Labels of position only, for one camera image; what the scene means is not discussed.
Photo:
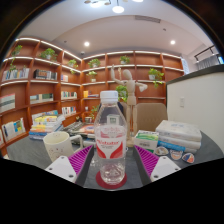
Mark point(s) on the white partition with dark top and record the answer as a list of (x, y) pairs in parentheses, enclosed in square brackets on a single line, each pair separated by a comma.
[(200, 106)]

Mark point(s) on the wooden shelf unit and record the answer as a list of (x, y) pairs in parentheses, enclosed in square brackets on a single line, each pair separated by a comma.
[(43, 90)]

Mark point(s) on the dark metal railing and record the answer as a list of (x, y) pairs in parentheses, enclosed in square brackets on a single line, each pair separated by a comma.
[(206, 51)]

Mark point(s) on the stack of colourful books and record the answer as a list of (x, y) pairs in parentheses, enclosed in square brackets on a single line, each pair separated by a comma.
[(45, 126)]

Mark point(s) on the white wall switch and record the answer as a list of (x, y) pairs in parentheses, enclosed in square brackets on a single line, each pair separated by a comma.
[(181, 101)]

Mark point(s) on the small round badge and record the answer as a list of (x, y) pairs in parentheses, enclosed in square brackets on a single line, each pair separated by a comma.
[(161, 151), (175, 154)]

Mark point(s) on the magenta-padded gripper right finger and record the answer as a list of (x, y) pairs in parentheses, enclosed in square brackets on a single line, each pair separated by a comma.
[(165, 166)]

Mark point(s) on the cream printed mug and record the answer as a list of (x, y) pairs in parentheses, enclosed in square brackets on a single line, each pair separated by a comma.
[(58, 145)]

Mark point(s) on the orange-blue small badge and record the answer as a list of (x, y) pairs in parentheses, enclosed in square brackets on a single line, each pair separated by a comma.
[(188, 157)]

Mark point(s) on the wooden artist mannequin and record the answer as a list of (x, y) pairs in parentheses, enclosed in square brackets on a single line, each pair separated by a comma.
[(130, 90)]

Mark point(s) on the white wall poster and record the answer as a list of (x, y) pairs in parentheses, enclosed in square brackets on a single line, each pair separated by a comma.
[(185, 66)]

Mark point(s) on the ceiling air vent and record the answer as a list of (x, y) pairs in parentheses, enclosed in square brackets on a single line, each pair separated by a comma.
[(147, 19)]

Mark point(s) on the clear plastic water bottle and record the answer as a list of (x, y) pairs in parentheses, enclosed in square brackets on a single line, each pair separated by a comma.
[(110, 140)]

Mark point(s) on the beige chair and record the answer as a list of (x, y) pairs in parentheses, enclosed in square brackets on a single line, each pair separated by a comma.
[(151, 116)]

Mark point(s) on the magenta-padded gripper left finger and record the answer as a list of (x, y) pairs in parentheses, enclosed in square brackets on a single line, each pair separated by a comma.
[(60, 166)]

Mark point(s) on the recessed ceiling spotlight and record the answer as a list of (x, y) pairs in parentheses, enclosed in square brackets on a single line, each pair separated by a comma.
[(86, 43), (172, 42)]

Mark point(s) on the green-white small box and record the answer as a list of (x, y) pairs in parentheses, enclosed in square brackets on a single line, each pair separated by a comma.
[(146, 140)]

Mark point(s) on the open magazines pile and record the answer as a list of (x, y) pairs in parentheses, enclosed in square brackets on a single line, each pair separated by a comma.
[(83, 129)]

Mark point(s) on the branched ceiling lamp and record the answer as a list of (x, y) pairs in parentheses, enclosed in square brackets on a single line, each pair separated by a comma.
[(117, 6)]

